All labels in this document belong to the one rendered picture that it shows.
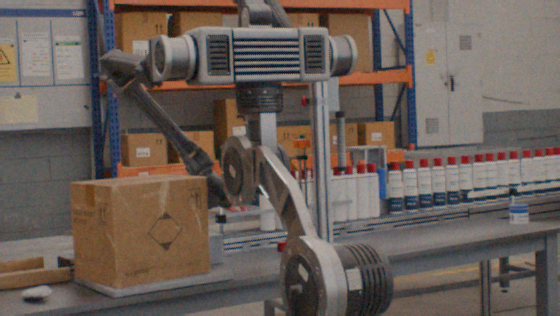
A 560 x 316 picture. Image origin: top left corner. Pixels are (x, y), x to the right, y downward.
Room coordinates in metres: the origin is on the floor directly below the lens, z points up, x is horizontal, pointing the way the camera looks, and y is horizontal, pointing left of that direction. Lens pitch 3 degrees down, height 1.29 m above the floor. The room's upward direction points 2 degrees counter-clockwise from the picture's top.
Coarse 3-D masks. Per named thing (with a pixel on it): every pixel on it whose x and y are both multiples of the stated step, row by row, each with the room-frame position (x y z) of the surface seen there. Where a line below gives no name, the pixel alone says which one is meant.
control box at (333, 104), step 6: (330, 78) 2.91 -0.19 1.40; (336, 78) 2.91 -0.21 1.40; (330, 84) 2.91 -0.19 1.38; (336, 84) 2.91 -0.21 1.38; (330, 90) 2.91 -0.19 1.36; (336, 90) 2.91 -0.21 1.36; (330, 96) 2.91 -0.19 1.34; (336, 96) 2.91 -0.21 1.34; (330, 102) 2.91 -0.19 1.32; (336, 102) 2.91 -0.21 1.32; (330, 108) 2.91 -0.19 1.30; (336, 108) 2.91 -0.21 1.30
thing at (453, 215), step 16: (464, 208) 3.39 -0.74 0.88; (352, 224) 3.09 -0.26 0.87; (368, 224) 3.13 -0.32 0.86; (384, 224) 3.17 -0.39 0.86; (400, 224) 3.21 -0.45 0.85; (416, 224) 3.25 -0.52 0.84; (432, 224) 3.30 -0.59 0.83; (224, 240) 2.81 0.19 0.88; (240, 240) 2.84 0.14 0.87; (256, 240) 2.88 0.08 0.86; (272, 240) 2.91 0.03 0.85
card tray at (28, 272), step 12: (0, 264) 2.59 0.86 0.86; (12, 264) 2.61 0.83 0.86; (24, 264) 2.63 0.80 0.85; (36, 264) 2.65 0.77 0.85; (0, 276) 2.34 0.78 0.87; (12, 276) 2.36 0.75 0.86; (24, 276) 2.38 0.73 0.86; (36, 276) 2.40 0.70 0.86; (48, 276) 2.41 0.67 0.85; (60, 276) 2.43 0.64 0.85; (0, 288) 2.34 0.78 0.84; (12, 288) 2.36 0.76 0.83
